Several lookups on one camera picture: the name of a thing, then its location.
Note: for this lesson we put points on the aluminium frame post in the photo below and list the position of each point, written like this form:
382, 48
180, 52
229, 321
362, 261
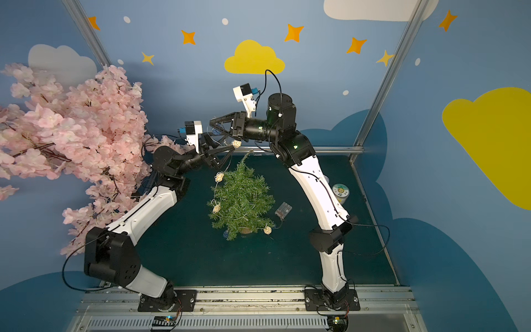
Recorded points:
80, 18
405, 43

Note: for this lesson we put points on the left aluminium frame post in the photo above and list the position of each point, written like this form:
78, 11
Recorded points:
80, 18

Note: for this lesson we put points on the right small circuit board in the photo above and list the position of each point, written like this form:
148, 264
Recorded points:
337, 323

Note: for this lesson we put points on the pink cherry blossom tree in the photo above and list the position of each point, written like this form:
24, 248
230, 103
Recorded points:
95, 131

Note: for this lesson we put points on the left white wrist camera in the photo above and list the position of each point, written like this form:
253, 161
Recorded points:
192, 132

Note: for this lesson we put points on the yellow green tin can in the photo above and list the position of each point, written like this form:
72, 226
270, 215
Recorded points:
341, 192

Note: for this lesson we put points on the small circuit board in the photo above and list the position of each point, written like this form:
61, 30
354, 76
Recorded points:
164, 323
337, 323

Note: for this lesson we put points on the left small circuit board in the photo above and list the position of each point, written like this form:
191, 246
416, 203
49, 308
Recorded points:
164, 323

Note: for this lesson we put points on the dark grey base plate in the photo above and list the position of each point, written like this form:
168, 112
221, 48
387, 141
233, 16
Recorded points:
171, 301

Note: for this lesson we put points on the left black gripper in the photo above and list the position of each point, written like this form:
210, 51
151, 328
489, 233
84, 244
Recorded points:
203, 151

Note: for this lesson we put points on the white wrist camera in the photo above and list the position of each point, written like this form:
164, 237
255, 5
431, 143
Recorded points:
192, 132
245, 94

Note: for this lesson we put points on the right aluminium frame post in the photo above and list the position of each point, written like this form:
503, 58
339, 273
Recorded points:
405, 43

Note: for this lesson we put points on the clear battery box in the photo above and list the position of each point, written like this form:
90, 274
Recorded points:
283, 210

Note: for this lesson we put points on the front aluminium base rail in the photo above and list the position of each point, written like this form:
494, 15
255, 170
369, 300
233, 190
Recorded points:
256, 308

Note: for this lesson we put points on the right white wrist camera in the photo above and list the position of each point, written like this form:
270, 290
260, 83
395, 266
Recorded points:
245, 94

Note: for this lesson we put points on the small green christmas tree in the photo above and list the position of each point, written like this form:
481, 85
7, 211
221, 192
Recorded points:
242, 199

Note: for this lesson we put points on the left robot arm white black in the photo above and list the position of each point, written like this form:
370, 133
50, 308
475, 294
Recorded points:
110, 252

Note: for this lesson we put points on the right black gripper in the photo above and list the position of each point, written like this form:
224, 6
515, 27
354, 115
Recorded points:
239, 124

